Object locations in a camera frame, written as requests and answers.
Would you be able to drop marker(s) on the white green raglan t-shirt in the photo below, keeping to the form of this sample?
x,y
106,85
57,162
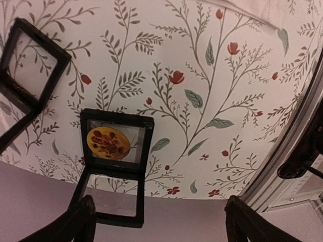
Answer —
x,y
270,12

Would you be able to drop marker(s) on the black display box near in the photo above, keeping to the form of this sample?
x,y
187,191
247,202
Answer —
x,y
139,130

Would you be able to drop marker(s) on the black display box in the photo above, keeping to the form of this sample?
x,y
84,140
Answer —
x,y
28,96
139,130

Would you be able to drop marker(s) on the floral patterned table mat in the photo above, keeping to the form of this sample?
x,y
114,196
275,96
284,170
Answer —
x,y
219,84

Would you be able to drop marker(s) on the yellow round brooch brown flowers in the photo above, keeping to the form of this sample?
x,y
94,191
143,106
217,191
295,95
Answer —
x,y
108,143

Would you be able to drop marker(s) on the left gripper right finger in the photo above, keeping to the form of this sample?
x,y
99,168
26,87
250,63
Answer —
x,y
245,224

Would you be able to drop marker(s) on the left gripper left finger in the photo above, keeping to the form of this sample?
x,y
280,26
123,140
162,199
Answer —
x,y
78,223

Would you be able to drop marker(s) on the black display box far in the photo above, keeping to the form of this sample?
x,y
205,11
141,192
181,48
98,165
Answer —
x,y
28,96

